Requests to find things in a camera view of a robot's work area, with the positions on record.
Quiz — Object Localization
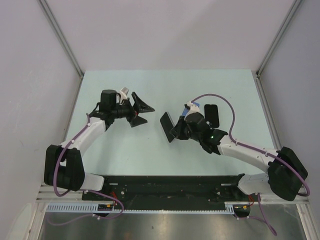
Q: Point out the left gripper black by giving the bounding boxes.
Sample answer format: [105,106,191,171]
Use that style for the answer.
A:
[111,92,154,127]

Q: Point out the black phone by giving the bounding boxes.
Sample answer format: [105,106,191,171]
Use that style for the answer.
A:
[160,112,175,143]

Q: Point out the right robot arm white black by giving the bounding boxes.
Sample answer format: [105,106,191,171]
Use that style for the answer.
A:
[169,112,308,201]

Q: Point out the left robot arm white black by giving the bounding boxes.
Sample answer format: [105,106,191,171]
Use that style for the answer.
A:
[44,87,154,200]

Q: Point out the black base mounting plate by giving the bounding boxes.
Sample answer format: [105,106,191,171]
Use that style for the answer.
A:
[81,175,258,205]

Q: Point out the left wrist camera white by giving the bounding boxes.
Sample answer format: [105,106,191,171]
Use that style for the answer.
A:
[117,87,129,105]

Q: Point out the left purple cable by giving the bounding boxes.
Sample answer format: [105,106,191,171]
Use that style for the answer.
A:
[47,113,126,226]

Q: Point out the purple cable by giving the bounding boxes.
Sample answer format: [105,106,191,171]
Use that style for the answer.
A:
[189,93,312,236]
[47,113,126,226]

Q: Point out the white slotted cable duct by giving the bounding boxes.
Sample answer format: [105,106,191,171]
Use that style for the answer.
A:
[46,201,235,215]

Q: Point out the aluminium rail front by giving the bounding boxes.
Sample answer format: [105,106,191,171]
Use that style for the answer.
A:
[36,183,87,202]

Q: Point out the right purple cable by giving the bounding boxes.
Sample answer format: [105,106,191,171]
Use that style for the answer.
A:
[189,93,312,236]

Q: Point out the left aluminium frame post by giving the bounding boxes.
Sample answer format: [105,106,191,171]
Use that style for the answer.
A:
[37,0,84,80]

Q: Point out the aluminium frame post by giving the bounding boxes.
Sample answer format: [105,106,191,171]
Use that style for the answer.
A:
[255,0,304,78]
[37,0,84,80]

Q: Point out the right aluminium frame post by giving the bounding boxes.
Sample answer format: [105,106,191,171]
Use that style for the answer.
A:
[255,0,304,78]

